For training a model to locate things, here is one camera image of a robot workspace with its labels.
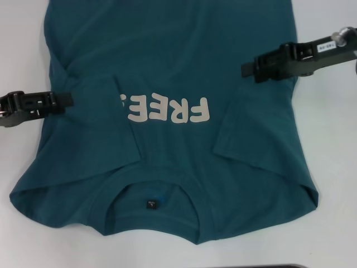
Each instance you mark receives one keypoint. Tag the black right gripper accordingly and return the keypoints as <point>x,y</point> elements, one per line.
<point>306,56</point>

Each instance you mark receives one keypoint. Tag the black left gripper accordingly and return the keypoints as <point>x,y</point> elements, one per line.
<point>12,109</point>

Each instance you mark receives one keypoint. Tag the teal t-shirt with cream print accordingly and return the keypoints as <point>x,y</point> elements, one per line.
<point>167,42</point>

